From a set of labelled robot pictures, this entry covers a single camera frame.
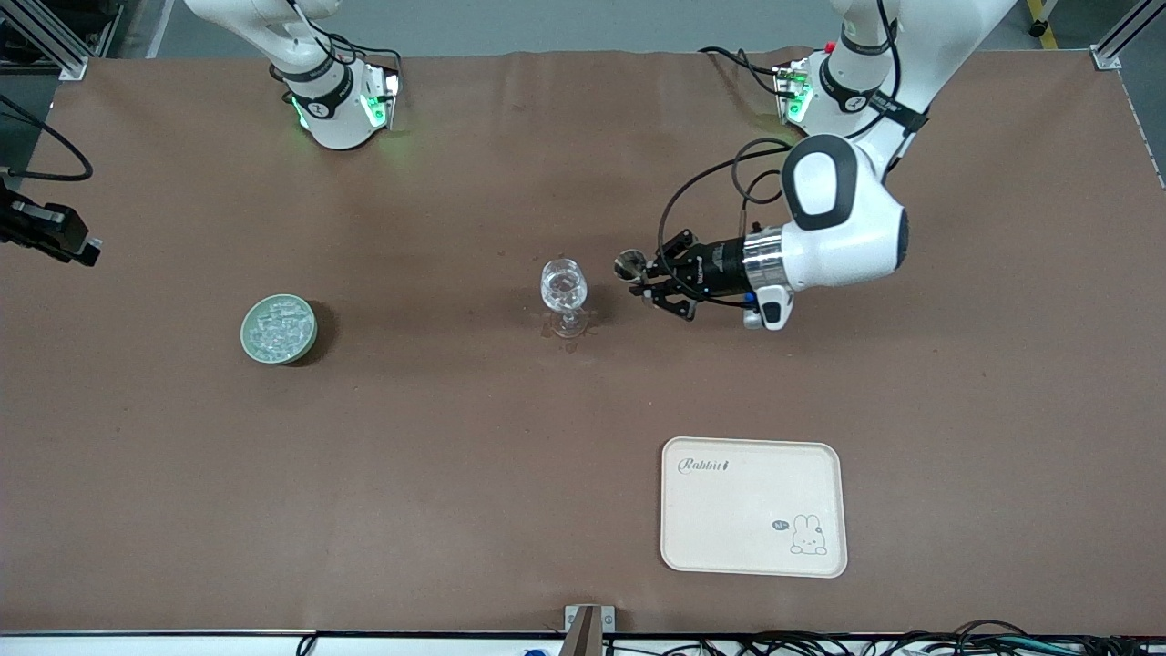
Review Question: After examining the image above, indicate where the clear stemmed wine glass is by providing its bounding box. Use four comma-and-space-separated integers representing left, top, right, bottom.
539, 258, 598, 340

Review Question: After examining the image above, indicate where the round green bowl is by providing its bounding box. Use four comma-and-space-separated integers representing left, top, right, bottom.
240, 293, 318, 366

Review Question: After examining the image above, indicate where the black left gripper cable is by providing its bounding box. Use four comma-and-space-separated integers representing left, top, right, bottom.
658, 138, 795, 274

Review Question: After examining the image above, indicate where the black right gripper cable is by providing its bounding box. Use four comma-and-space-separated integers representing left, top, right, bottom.
0, 94, 95, 181

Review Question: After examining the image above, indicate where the cream rabbit print tray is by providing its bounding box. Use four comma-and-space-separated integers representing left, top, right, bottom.
660, 436, 848, 579

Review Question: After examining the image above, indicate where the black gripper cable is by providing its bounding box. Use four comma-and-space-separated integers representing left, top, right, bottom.
658, 138, 795, 274
0, 94, 95, 181

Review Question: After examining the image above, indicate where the black cable bundle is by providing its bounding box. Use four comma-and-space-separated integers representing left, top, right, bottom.
729, 620, 1166, 656

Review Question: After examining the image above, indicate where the pile of clear ice cubes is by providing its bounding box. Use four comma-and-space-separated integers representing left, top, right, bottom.
251, 299, 311, 356

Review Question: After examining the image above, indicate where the aluminium frame profile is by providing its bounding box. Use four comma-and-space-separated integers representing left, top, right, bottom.
0, 0, 92, 81
1091, 0, 1166, 72

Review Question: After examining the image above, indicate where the black arm base cable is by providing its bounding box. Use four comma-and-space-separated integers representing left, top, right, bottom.
700, 46, 786, 97
301, 0, 404, 78

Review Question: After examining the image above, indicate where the brown table cover sheet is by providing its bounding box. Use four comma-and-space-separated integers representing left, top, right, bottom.
0, 47, 1166, 637

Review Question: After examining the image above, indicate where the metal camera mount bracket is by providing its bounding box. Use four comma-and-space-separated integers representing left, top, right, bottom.
564, 604, 616, 656

